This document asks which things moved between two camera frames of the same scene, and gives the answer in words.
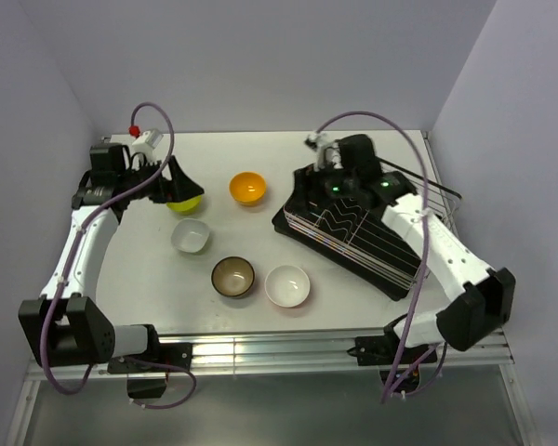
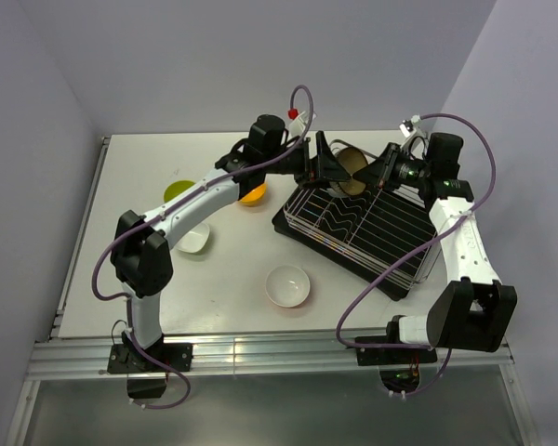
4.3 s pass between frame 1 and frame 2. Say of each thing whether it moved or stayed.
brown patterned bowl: moved
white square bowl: stayed
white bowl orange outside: stayed
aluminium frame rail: stayed
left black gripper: moved
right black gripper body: moved
